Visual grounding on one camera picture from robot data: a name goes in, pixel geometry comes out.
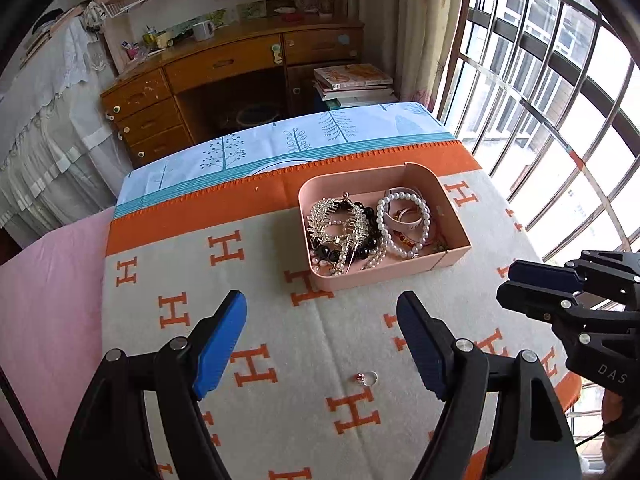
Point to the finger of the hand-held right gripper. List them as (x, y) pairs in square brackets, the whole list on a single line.
[(537, 272), (530, 300)]

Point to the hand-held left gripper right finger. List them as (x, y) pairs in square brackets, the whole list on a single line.
[(425, 350)]

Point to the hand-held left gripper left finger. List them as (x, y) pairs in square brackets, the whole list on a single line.
[(220, 350)]

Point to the pink plastic tray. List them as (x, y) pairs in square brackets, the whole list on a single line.
[(400, 270)]

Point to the orange and cream patterned blanket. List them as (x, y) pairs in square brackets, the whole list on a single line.
[(280, 320)]

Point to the thin pearl strand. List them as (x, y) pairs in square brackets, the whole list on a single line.
[(372, 260)]

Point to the gold leaf hair comb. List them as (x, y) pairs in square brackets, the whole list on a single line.
[(320, 220)]

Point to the pink bedsheet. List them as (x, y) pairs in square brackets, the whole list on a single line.
[(50, 300)]

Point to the metal window grille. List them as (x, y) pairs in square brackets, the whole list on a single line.
[(540, 85)]

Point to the blue tree-print bedsheet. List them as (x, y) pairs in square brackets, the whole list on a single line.
[(250, 150)]

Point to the dark waste bin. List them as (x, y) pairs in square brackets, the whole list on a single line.
[(257, 115)]

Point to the stack of books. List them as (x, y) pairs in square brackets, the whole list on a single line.
[(350, 77)]

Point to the pale floral curtain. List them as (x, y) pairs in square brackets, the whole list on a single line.
[(405, 35)]

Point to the wooden desk with drawers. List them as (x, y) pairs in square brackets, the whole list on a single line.
[(220, 65)]

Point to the white lace cloth cover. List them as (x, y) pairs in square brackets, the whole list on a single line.
[(45, 125)]

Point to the white drawer safety latch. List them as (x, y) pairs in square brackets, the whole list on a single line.
[(276, 54)]

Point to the yellow toy car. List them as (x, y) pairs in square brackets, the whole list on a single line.
[(169, 39)]

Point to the wooden bookshelf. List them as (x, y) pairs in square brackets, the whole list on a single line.
[(116, 50)]

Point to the green pen holder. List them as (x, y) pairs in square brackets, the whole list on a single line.
[(150, 40)]

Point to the white mug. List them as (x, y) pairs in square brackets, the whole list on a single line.
[(202, 31)]

